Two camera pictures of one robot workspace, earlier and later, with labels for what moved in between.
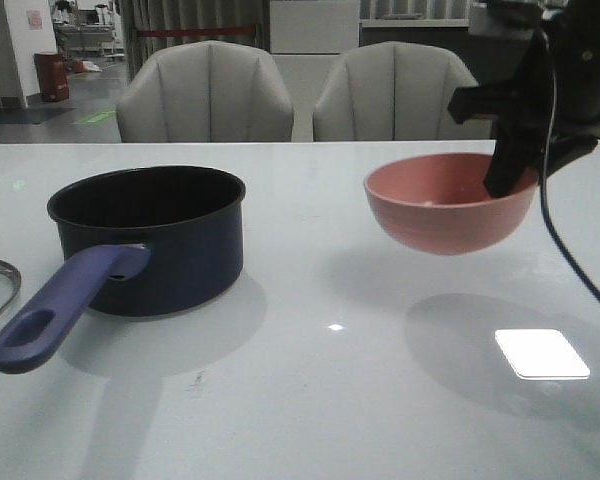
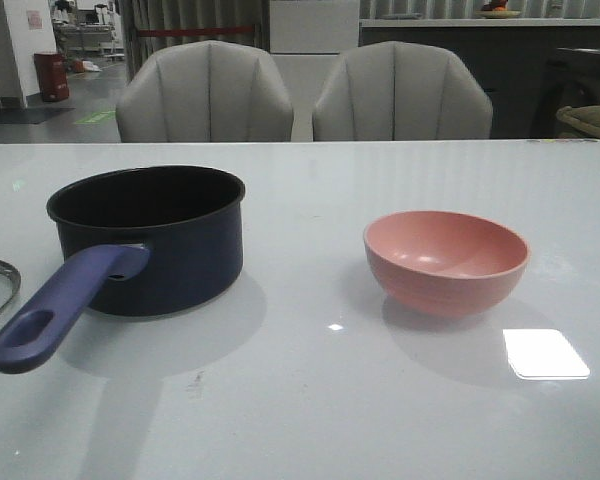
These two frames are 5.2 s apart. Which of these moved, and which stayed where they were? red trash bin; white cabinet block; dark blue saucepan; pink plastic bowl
Moved: pink plastic bowl
Stayed: red trash bin; white cabinet block; dark blue saucepan
